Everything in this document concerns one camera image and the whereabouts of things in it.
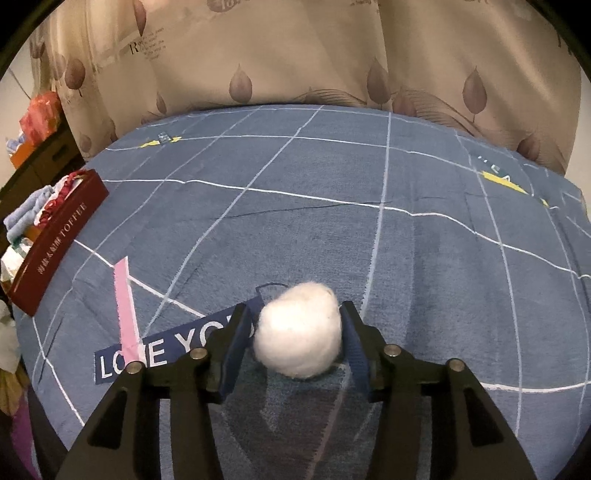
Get white cotton ball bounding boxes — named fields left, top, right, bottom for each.
left=253, top=282, right=345, bottom=380

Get beige leaf curtain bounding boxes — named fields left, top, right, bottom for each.
left=30, top=0, right=583, bottom=176

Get purple bag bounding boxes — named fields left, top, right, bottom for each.
left=9, top=401, right=42, bottom=480

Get silver plastic packet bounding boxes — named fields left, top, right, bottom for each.
left=0, top=240, right=35, bottom=283

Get dark red box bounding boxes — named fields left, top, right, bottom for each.
left=9, top=168, right=110, bottom=318

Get orange box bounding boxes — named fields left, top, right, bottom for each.
left=9, top=142, right=38, bottom=169

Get red and white starred cloth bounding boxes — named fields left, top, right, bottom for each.
left=34, top=171, right=88, bottom=229

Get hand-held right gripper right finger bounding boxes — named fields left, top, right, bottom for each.
left=339, top=301, right=539, bottom=480

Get wooden cabinet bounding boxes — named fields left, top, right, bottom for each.
left=0, top=124, right=86, bottom=217

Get orange red packet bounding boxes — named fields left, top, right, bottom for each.
left=18, top=91, right=63, bottom=141

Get blue printed bedsheet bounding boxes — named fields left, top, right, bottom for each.
left=11, top=105, right=591, bottom=480

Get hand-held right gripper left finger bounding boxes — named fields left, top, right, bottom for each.
left=55, top=302, right=252, bottom=480

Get light blue fluffy cloth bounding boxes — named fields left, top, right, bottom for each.
left=4, top=189, right=51, bottom=243

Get white crumpled plastic bag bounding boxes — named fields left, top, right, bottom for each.
left=0, top=300, right=21, bottom=372

